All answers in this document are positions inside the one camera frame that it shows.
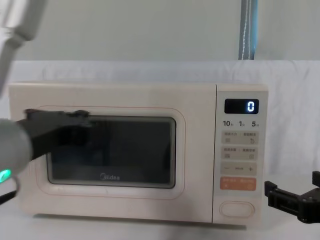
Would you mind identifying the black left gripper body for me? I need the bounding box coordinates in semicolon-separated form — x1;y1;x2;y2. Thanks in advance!
18;109;69;161

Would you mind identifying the cream microwave oven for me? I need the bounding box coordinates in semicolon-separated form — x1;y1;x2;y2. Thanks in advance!
8;82;270;225

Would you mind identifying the microwave oven control panel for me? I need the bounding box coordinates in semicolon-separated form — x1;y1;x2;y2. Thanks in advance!
212;84;270;224

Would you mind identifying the plain white curtain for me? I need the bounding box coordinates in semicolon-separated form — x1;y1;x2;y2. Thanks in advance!
0;0;320;63

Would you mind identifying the white table cloth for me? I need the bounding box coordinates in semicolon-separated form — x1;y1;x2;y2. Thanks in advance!
0;179;320;240

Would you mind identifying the thin dark gripper cable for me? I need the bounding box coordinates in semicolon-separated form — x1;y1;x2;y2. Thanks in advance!
0;176;21;206

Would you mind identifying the grey striped post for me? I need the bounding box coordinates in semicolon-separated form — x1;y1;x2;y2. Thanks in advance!
238;0;258;61

